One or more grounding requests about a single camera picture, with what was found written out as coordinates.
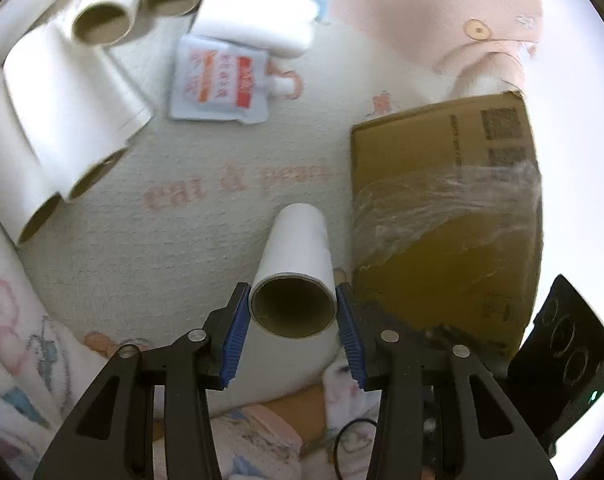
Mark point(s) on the white red spout pouch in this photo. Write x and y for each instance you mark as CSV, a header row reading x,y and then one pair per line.
x,y
215,81

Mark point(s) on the brown cardboard box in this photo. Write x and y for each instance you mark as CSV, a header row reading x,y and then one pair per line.
x,y
447,217

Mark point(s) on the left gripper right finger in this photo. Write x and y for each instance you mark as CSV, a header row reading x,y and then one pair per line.
x,y
478,432

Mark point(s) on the pink Hello Kitty bed sheet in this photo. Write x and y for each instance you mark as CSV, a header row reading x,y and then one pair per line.
x,y
185,214

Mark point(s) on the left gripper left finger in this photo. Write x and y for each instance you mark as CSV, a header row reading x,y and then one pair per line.
x,y
109,433

